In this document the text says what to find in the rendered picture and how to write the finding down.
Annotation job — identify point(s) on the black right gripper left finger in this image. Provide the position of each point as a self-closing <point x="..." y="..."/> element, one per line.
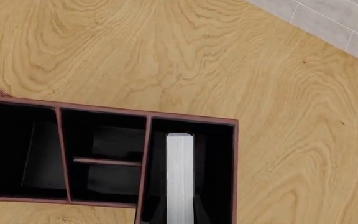
<point x="160" y="213"/>

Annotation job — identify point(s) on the book with white pages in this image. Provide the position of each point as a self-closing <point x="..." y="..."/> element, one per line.
<point x="180" y="177"/>

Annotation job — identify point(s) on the red-brown desk caddy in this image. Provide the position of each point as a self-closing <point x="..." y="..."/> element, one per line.
<point x="104" y="112"/>

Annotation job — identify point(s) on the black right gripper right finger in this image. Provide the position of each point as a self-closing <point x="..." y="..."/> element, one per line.
<point x="200" y="213"/>

